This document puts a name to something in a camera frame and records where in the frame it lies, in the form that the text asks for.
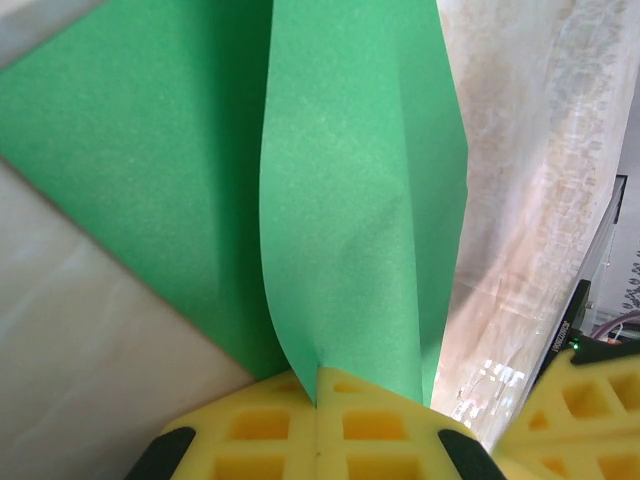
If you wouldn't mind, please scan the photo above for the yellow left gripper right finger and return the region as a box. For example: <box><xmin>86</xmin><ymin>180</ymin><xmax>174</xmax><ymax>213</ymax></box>
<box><xmin>316</xmin><ymin>365</ymin><xmax>504</xmax><ymax>480</ymax></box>

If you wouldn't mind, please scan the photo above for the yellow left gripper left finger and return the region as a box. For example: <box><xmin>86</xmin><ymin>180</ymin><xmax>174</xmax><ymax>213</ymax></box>
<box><xmin>124</xmin><ymin>369</ymin><xmax>318</xmax><ymax>480</ymax></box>

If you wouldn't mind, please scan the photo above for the green paper sheet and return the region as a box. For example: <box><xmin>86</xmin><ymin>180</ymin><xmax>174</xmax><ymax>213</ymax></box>
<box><xmin>0</xmin><ymin>0</ymin><xmax>471</xmax><ymax>406</ymax></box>

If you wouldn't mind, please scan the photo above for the aluminium side rail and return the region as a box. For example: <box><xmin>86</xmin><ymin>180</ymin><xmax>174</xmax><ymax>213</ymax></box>
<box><xmin>579</xmin><ymin>172</ymin><xmax>640</xmax><ymax>301</ymax></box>

